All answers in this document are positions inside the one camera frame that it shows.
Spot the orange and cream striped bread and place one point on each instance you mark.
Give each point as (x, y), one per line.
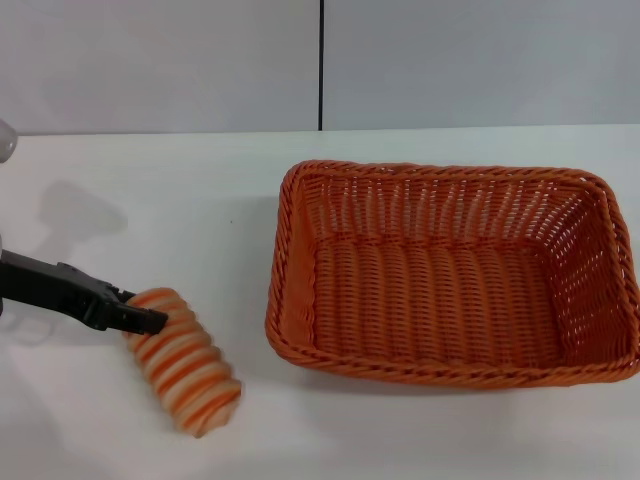
(185, 355)

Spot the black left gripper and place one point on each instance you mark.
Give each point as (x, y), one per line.
(55, 295)

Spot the orange woven plastic basket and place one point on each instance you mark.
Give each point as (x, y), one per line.
(440, 300)

